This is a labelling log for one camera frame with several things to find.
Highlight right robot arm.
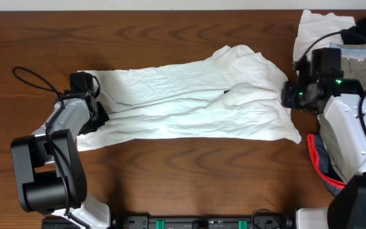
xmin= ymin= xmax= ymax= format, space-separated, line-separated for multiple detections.
xmin=281 ymin=78 xmax=366 ymax=228

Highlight white t-shirt with black tag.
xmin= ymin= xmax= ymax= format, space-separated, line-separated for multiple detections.
xmin=77 ymin=45 xmax=301 ymax=151

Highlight left black cable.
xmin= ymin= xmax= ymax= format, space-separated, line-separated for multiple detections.
xmin=11 ymin=66 xmax=103 ymax=228

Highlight navy red shorts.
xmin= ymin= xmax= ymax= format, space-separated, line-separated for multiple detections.
xmin=307 ymin=133 xmax=345 ymax=196

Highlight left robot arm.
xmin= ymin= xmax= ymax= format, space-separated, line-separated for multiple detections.
xmin=10 ymin=92 xmax=111 ymax=228

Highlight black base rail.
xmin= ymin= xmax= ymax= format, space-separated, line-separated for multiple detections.
xmin=109 ymin=209 xmax=296 ymax=229

